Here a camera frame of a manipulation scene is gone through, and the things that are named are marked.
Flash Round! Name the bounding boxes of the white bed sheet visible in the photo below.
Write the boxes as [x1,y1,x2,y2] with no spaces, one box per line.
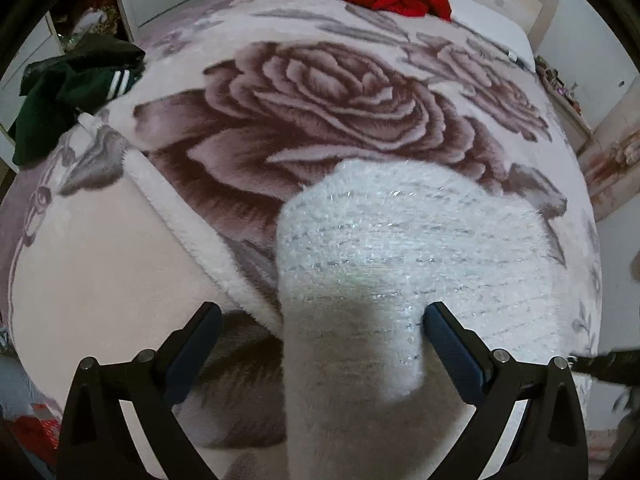
[445,0,537,72]

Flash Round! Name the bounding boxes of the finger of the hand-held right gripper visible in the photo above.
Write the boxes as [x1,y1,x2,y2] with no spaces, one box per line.
[570,347,640,387]

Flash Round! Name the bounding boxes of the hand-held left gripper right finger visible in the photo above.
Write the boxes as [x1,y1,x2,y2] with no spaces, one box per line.
[423,302,591,480]

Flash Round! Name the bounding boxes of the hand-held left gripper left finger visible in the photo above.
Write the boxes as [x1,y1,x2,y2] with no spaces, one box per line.
[56,302,223,480]

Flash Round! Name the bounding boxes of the pink floral hanging cloth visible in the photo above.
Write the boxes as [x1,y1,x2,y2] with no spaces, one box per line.
[580,105,640,223]

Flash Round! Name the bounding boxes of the dark green striped garment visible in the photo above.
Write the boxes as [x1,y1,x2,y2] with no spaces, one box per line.
[12,37,147,166]

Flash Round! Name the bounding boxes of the floral plush blanket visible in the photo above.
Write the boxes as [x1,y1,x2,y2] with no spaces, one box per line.
[0,0,603,480]

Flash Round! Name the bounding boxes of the red patterned cloth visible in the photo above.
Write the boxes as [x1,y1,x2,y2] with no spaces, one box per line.
[7,412,60,468]

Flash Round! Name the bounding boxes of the white fuzzy sweater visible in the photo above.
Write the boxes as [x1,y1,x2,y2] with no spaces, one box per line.
[276,158,576,480]

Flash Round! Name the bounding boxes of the cluttered bedside table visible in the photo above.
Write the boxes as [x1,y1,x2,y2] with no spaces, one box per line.
[534,55,596,153]

